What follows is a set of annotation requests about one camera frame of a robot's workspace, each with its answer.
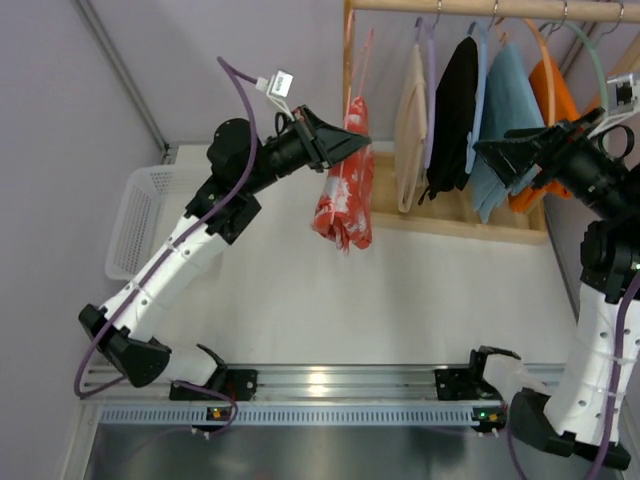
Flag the red white patterned trousers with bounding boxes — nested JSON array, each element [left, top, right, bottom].
[[311, 96, 376, 254]]

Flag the pink wire hanger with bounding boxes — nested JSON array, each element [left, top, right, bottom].
[[322, 28, 374, 212]]

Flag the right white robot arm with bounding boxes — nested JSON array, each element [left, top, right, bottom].
[[435, 108, 639, 479]]

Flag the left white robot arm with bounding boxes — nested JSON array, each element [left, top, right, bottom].
[[79, 106, 371, 388]]

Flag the orange trousers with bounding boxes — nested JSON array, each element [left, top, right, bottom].
[[509, 60, 580, 213]]

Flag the light blue trousers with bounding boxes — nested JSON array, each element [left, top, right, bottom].
[[470, 43, 544, 224]]

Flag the black trousers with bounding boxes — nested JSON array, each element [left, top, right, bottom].
[[418, 36, 478, 205]]

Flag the beige trousers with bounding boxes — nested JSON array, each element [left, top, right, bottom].
[[394, 43, 428, 213]]

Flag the orange hanger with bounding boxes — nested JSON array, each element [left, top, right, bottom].
[[483, 17, 553, 138]]

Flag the green hanger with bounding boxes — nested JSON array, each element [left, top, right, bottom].
[[538, 20, 609, 111]]

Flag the blue hanger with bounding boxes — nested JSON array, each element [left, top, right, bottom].
[[464, 20, 488, 175]]

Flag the purple hanger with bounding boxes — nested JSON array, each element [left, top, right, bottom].
[[415, 17, 437, 170]]

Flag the wooden clothes rack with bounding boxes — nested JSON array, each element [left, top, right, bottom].
[[343, 1, 613, 245]]

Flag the white plastic basket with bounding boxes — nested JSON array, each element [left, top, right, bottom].
[[104, 165, 210, 282]]

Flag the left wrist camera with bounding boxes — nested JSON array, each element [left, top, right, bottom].
[[255, 70, 294, 119]]

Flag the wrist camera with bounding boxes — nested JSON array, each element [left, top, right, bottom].
[[593, 71, 639, 136], [255, 70, 294, 119]]

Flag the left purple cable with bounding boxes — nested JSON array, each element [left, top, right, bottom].
[[73, 56, 267, 399]]

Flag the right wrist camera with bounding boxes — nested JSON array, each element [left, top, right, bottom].
[[593, 71, 639, 136]]

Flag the aluminium corner frame post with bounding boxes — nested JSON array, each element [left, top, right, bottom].
[[70, 0, 171, 163]]

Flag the aluminium mounting rail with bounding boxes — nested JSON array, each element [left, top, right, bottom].
[[81, 364, 564, 402]]

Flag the grey slotted cable duct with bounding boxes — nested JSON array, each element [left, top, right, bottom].
[[100, 404, 505, 427]]

